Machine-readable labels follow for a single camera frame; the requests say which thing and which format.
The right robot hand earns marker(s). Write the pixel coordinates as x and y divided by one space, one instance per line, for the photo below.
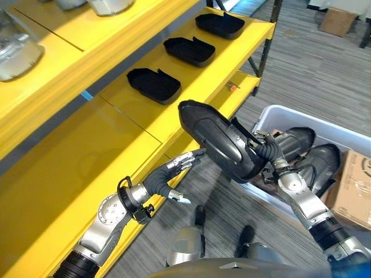
269 150

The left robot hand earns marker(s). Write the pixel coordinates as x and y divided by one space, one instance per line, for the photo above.
162 178

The black sole-shaped part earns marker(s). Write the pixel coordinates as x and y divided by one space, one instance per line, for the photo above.
188 50
321 162
214 139
220 24
153 84
295 140

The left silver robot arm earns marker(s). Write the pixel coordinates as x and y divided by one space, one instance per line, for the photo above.
107 220

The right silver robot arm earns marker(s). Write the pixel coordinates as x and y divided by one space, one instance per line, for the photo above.
307 202

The white plastic box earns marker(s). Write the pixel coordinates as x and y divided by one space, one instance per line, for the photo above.
290 116

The printed brown cardboard box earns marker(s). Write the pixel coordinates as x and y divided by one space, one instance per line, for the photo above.
352 191

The yellow shelf unit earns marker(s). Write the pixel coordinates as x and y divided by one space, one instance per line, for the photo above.
72 139

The plain brown cardboard box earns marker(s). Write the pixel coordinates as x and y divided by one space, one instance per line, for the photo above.
337 21

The small brown cardboard scrap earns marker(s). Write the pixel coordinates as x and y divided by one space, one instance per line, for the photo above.
277 133

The robot left leg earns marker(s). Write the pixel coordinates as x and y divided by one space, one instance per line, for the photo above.
188 243

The robot leg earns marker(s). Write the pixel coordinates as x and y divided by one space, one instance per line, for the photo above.
188 243
255 249

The small orange tool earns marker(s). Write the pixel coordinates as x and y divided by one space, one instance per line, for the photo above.
232 87

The robot right leg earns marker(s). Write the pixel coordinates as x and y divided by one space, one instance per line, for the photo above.
255 249

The blue tape strip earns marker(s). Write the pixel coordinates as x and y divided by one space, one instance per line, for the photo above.
86 95

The dark furniture leg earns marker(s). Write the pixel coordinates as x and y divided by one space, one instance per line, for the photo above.
365 32

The white rounded plastic part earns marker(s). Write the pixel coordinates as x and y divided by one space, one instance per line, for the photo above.
110 5

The large clear plastic part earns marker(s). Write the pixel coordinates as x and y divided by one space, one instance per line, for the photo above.
14 55

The grey rounded plastic part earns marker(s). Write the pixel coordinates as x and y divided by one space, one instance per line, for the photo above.
69 3

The dark metal shelf post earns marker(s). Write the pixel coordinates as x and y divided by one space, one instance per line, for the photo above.
268 43

